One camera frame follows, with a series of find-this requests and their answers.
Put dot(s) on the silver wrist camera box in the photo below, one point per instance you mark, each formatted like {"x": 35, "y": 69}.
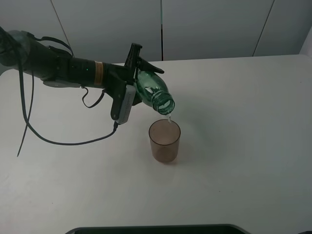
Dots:
{"x": 122, "y": 103}

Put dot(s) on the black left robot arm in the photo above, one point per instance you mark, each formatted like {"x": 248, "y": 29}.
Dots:
{"x": 59, "y": 68}

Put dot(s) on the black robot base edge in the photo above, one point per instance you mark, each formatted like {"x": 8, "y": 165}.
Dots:
{"x": 174, "y": 229}

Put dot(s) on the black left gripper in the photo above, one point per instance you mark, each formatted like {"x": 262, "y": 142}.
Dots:
{"x": 115, "y": 76}

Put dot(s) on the pink translucent plastic cup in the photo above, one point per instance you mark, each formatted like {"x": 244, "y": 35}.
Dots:
{"x": 164, "y": 138}

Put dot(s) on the green transparent plastic water bottle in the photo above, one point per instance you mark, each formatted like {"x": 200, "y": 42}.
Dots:
{"x": 154, "y": 92}

